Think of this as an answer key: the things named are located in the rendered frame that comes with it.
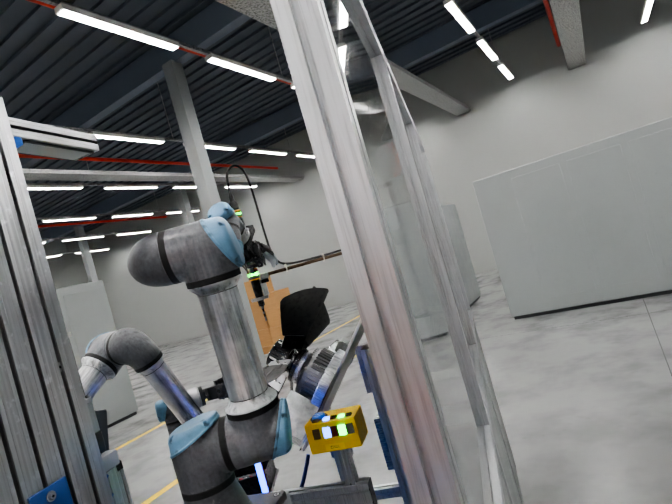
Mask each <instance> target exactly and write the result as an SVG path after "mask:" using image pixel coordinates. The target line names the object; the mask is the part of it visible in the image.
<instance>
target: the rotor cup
mask: <svg viewBox="0 0 672 504"><path fill-rule="evenodd" d="M282 341H283V340H281V339H279V340H278V341H276V342H275V344H274V345H273V347H272V348H271V350H270V352H269V354H268V356H267V359H266V365H268V364H269V363H270V362H272V361H275V360H273V359H271V358H269V357H270V356H271V357H273V358H275V359H276V361H277V360H286V359H291V361H290V362H292V363H291V364H290V365H289V366H287V368H286V369H285V371H284V372H283V373H285V372H288V381H290V382H293V378H294V374H295V371H296V369H297V367H298V365H299V363H300V361H301V360H302V358H303V357H304V356H305V355H306V353H307V352H308V350H307V349H305V348H304V349H302V350H301V351H300V352H299V353H298V352H297V351H296V350H297V349H284V348H281V345H282V344H280V343H278V342H281V343H282Z"/></svg>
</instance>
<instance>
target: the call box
mask: <svg viewBox="0 0 672 504"><path fill-rule="evenodd" d="M348 412H352V415H351V416H347V417H345V415H344V417H342V418H338V417H336V419H331V420H330V418H329V420H326V421H323V420H322V419H323V418H324V417H327V416H329V417H331V416H332V415H337V416H338V415H339V414H343V413H344V414H346V413H348ZM324 413H325V416H324V417H323V418H321V419H319V421H318V423H313V424H312V421H313V419H312V417H311V418H310V419H309V421H308V422H307V423H306V425H305V426H304V428H305V431H306V435H307V439H308V442H309V446H310V449H311V453H312V455H314V454H320V453H326V452H331V451H337V450H343V449H349V448H355V447H360V446H362V445H363V442H364V440H365V438H366V435H367V433H368V430H367V426H366V422H365V419H364V415H363V412H362V408H361V406H360V405H355V406H350V407H345V408H340V409H335V410H330V411H325V412H324ZM347 423H353V427H354V430H355V433H352V434H348V433H347V435H341V436H340V434H339V436H336V437H330V438H325V437H324V434H323V430H322V428H326V427H329V428H330V427H331V426H336V425H337V426H338V425H342V424H347ZM315 429H319V431H320V435H321V439H319V440H314V437H313V433H312V430H315Z"/></svg>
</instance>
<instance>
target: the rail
mask: <svg viewBox="0 0 672 504"><path fill-rule="evenodd" d="M284 491H289V495H290V498H291V502H292V504H377V502H378V501H377V498H376V494H375V491H374V487H373V484H372V480H371V477H364V478H357V482H356V484H355V485H349V486H346V484H345V480H344V481H338V482H332V483H325V484H319V485H312V486H306V487H299V488H293V489H286V490H284Z"/></svg>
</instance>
